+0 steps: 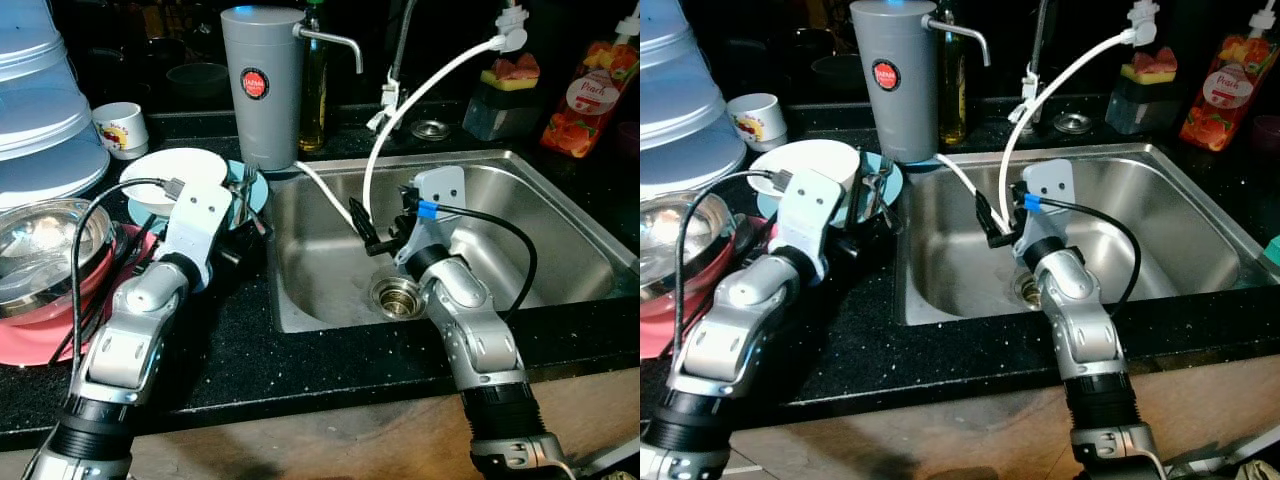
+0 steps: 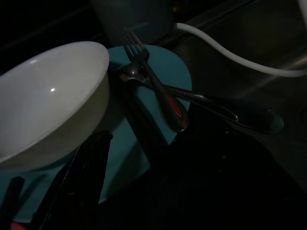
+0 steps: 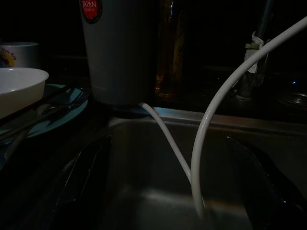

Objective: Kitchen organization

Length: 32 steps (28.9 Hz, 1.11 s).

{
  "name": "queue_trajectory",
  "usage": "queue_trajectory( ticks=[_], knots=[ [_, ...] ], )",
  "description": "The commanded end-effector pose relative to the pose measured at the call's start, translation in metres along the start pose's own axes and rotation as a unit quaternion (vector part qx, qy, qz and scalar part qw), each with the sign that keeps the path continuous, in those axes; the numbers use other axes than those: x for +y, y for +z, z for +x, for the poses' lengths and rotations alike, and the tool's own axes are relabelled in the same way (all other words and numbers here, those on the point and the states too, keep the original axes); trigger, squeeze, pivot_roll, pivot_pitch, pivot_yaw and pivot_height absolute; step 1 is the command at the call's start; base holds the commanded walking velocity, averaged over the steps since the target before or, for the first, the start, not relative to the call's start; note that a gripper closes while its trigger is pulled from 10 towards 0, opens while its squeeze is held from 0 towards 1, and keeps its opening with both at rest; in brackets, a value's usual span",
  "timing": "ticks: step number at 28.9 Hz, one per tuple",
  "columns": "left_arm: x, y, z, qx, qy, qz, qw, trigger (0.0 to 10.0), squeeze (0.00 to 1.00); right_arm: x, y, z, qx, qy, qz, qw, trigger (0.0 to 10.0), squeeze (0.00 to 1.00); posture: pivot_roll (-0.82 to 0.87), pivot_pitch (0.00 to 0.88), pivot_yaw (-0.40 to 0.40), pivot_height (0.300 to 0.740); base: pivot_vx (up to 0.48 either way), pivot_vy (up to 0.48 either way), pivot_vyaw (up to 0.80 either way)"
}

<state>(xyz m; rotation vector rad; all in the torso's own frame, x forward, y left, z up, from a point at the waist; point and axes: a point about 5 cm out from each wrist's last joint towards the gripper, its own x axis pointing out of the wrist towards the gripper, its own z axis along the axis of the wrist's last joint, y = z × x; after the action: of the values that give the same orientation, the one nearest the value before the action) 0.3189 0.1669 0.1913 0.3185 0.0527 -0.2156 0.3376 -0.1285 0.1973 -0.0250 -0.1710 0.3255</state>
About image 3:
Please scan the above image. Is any amber glass bottle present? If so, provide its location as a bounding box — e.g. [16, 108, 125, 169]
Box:
[154, 0, 188, 98]

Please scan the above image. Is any white bowl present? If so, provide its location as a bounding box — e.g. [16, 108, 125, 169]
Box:
[0, 67, 49, 119]

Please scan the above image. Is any small white printed mug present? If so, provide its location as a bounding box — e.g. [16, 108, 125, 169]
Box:
[0, 42, 40, 69]

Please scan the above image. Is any metal spoon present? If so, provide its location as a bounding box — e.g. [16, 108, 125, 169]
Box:
[3, 104, 59, 161]

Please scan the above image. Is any metal fork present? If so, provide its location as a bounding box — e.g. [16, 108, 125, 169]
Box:
[35, 87, 91, 118]

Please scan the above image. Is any white hose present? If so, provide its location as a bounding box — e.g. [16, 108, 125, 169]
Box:
[138, 16, 307, 218]

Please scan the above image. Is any blue plate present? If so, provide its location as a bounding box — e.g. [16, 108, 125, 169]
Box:
[0, 83, 91, 146]

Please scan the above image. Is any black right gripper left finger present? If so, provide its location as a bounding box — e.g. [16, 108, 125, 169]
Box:
[45, 134, 113, 230]

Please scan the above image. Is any stainless steel sink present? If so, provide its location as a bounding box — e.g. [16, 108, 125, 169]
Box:
[105, 106, 307, 230]

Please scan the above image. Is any metal faucet with tape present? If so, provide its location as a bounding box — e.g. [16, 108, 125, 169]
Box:
[236, 0, 275, 99]

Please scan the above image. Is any white tumbler with red sticker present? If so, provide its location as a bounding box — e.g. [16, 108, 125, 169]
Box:
[79, 0, 154, 108]

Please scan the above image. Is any round metal counter fitting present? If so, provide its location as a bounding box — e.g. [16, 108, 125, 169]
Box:
[275, 91, 307, 106]

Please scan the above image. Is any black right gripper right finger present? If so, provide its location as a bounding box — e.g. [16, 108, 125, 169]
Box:
[225, 135, 307, 230]

